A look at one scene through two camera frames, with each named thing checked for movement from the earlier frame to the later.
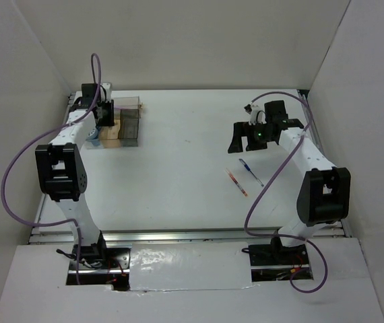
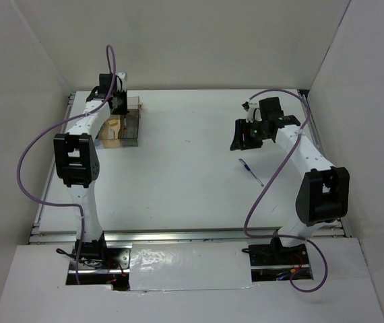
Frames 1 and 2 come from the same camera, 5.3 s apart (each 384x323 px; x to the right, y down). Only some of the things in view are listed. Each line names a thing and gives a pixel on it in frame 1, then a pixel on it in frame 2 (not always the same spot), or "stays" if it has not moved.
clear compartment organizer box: x=124 y=132 stays
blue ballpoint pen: x=250 y=169 stays
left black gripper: x=109 y=121 to x=123 y=110
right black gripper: x=243 y=129 stays
